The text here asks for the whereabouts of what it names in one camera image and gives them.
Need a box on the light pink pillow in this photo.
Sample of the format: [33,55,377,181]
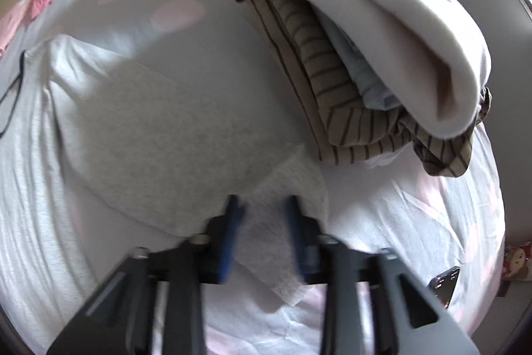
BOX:
[0,0,46,56]

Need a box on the brown striped garment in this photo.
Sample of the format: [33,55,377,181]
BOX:
[224,0,493,177]

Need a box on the grey shirt with black collar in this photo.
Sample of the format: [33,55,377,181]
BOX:
[0,34,330,343]

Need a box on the colourful plush toy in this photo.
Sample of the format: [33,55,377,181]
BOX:
[501,242,532,281]

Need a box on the dark glossy device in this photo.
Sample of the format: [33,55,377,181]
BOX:
[430,267,461,308]

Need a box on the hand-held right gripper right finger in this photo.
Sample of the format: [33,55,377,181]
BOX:
[285,195,483,355]

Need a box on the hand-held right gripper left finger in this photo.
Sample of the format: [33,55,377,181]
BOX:
[46,195,246,355]

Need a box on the light blue garment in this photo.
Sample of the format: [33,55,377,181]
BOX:
[320,16,400,110]

